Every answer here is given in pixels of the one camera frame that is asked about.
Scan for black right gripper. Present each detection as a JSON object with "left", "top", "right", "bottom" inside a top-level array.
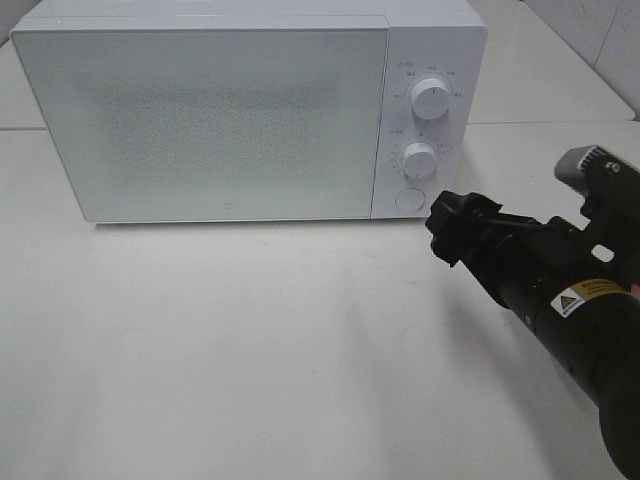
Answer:
[{"left": 425, "top": 162, "right": 639, "bottom": 310}]

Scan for white round door button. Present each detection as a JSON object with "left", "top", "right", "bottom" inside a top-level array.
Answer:
[{"left": 395, "top": 188, "right": 426, "bottom": 213}]

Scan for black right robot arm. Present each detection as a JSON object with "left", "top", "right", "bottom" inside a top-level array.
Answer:
[{"left": 426, "top": 160, "right": 639, "bottom": 479}]

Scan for white lower microwave knob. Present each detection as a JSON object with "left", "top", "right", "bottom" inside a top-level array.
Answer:
[{"left": 401, "top": 143, "right": 438, "bottom": 179}]

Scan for white microwave knob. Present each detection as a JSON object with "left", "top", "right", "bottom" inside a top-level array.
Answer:
[
  {"left": 401, "top": 143, "right": 438, "bottom": 179},
  {"left": 409, "top": 74, "right": 451, "bottom": 121}
]

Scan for white upper microwave knob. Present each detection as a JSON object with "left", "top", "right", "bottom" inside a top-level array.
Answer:
[{"left": 409, "top": 74, "right": 451, "bottom": 121}]

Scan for white microwave oven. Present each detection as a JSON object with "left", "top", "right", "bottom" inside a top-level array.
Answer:
[{"left": 10, "top": 1, "right": 488, "bottom": 223}]

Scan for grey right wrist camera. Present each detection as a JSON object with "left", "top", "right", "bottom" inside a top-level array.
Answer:
[{"left": 554, "top": 145, "right": 606, "bottom": 198}]

